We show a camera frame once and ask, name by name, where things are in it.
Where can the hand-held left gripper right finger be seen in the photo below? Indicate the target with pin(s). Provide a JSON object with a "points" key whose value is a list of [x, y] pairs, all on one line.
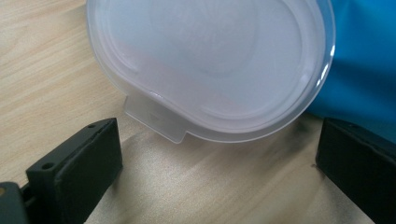
{"points": [[361, 168]]}

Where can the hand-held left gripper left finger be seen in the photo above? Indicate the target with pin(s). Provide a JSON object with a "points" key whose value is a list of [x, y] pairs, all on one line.
{"points": [[77, 174]]}

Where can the blue wet wipes pack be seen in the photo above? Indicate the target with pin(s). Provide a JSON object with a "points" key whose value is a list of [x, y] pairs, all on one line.
{"points": [[202, 62]]}

